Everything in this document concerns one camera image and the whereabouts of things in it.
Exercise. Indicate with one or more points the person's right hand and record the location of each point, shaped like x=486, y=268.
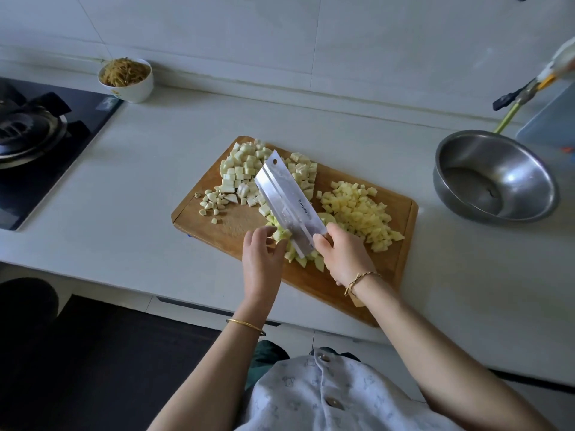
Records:
x=346, y=254

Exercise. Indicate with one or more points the person's left hand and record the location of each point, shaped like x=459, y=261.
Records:
x=262, y=269

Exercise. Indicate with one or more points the peeled green cucumber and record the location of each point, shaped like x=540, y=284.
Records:
x=292, y=251

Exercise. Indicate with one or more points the peeled yellow potato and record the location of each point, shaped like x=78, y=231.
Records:
x=359, y=211

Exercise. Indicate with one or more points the pile of garlic cloves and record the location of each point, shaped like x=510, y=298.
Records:
x=211, y=203

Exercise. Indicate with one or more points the pale green cabbage vegetable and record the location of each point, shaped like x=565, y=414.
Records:
x=241, y=166

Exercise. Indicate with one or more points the person's right forearm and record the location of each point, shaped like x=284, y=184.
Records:
x=454, y=359

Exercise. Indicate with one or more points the person's left forearm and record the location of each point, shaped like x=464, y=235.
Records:
x=207, y=381

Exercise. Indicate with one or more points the gold bangle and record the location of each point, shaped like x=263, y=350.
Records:
x=245, y=326

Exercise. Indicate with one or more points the wooden cutting board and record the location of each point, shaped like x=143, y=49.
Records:
x=216, y=229

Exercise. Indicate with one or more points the dark green trousers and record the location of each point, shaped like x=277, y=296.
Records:
x=265, y=359

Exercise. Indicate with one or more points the white patterned garment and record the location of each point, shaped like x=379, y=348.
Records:
x=341, y=399

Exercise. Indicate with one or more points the black floor mat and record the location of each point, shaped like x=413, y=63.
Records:
x=108, y=372

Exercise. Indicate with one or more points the deep stainless steel bowl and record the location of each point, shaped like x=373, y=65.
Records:
x=530, y=166

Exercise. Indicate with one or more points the white bowl of noodles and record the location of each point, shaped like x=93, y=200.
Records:
x=125, y=78

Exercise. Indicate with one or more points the black gas stove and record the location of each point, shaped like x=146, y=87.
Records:
x=45, y=166

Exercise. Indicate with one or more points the light blue plastic board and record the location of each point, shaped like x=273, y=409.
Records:
x=553, y=125

